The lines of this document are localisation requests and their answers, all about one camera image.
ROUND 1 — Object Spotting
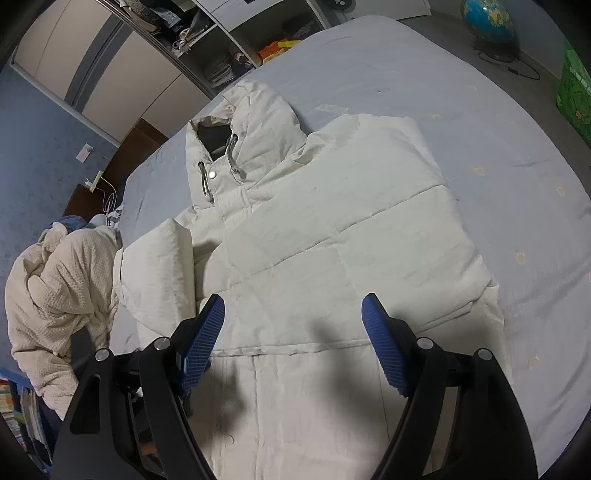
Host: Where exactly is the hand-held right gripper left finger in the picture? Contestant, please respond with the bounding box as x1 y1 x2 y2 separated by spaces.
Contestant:
50 293 227 480

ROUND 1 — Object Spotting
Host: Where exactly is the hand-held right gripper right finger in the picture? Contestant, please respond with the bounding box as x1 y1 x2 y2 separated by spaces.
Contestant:
361 292 539 480

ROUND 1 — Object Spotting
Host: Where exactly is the white puffer jacket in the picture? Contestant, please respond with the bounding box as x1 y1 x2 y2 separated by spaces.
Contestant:
113 79 514 480

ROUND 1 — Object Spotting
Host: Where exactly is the cream waffle blanket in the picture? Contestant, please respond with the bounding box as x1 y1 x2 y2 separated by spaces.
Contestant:
4 222 124 421

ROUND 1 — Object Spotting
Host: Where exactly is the blue cloth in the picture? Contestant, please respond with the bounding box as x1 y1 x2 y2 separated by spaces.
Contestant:
59 213 122 232

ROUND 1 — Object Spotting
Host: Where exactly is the white power strip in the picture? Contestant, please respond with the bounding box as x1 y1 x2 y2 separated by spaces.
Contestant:
84 170 119 219

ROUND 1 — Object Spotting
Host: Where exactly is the stack of books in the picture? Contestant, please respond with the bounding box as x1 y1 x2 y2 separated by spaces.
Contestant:
0 369 52 464

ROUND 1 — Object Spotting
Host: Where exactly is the brown wooden headboard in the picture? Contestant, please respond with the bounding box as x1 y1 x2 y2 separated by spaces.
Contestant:
69 117 169 222

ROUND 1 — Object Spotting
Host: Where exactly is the bed with grey-blue sheet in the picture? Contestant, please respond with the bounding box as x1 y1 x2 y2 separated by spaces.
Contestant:
108 14 591 476

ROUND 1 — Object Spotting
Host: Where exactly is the beige sliding wardrobe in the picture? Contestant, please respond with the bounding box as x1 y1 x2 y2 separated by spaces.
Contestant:
9 0 214 148

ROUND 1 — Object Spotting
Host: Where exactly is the yellow orange bag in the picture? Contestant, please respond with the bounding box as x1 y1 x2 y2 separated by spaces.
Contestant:
257 39 301 65

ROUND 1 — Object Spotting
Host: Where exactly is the white shelf unit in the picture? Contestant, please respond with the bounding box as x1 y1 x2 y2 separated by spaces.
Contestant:
115 0 333 100

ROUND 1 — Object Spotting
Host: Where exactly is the green printed bag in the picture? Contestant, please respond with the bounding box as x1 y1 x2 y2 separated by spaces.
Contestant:
554 39 591 134

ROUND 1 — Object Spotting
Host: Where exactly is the blue globe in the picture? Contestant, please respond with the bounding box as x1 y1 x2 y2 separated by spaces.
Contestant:
462 0 520 63

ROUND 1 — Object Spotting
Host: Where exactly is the black globe cable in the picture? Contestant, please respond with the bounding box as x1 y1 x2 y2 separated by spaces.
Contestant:
478 50 541 80

